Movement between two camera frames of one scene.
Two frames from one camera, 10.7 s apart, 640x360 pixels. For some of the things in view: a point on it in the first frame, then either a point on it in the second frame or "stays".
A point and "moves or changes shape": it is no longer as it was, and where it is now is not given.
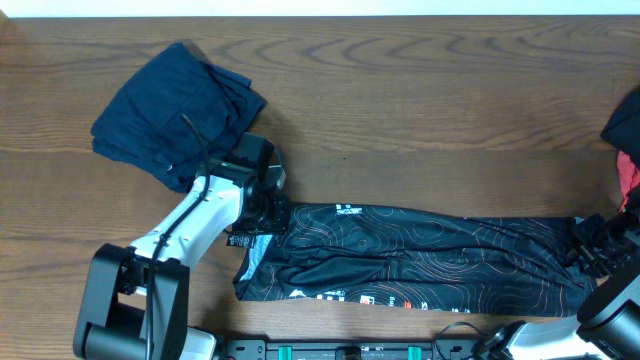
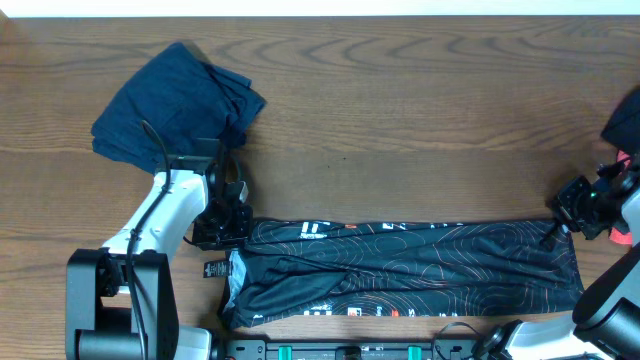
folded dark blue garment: [144, 127] stays
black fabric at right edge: [622, 131] stays
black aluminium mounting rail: [440, 349] stays
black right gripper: [581, 240] -> [563, 204]
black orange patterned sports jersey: [417, 258] moves or changes shape
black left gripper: [279, 222] -> [239, 236]
